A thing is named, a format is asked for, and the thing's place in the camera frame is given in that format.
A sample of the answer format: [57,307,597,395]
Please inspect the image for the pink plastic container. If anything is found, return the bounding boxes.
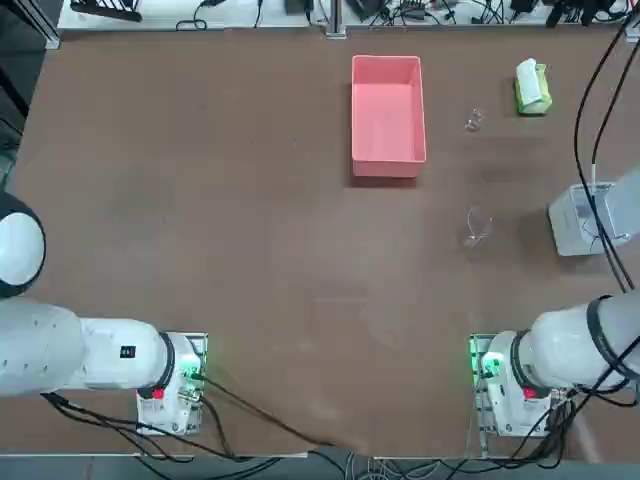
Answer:
[351,54,428,179]

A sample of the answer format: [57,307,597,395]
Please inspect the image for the large glass beaker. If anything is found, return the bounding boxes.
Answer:
[455,205,495,251]

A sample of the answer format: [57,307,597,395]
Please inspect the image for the white lidded trash bin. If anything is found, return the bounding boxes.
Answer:
[548,164,640,257]

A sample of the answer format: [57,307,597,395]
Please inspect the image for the green tissue pack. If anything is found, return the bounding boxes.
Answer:
[513,58,554,116]

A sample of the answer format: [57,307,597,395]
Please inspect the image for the dark power adapter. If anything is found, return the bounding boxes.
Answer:
[347,0,391,22]

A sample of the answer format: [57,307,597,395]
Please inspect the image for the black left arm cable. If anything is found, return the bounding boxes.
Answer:
[197,372,341,451]

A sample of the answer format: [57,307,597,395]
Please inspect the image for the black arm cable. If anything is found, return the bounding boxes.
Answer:
[197,372,341,451]
[573,19,640,294]

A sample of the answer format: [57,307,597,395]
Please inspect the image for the aluminium frame post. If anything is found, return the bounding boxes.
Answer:
[325,0,347,40]

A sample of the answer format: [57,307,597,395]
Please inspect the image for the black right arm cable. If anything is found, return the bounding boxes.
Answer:
[573,19,640,294]

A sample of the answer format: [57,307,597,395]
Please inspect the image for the black wire rack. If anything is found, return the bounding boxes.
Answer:
[69,0,144,22]

